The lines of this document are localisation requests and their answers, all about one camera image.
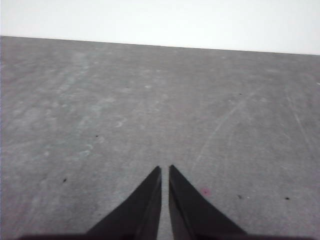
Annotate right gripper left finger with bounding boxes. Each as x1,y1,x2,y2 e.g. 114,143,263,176
86,165,163,236

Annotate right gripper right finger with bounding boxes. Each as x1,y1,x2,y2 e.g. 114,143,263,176
168,164,248,236

